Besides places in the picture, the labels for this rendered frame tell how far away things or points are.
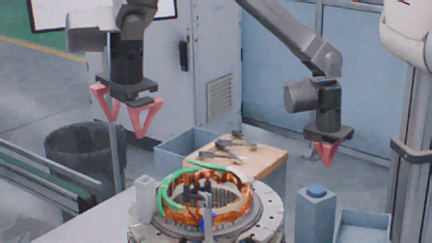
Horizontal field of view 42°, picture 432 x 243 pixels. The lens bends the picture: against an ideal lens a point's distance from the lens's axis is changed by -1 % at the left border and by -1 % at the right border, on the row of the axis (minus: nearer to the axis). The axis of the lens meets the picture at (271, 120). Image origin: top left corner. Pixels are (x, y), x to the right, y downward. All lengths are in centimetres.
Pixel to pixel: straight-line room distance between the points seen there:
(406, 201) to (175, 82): 240
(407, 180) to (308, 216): 25
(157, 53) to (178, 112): 39
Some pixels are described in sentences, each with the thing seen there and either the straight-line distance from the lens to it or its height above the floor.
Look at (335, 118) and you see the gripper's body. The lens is 126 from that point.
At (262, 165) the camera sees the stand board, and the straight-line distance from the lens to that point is 142.
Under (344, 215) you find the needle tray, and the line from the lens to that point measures 127.
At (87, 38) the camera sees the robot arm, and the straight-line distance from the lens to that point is 97.
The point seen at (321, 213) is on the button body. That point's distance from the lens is 137.
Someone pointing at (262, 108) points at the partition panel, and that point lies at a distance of 394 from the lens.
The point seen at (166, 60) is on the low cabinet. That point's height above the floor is 69.
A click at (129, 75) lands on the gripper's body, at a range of 100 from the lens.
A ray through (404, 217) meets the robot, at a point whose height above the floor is 101.
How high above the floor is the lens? 173
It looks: 23 degrees down
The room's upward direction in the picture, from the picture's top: 1 degrees clockwise
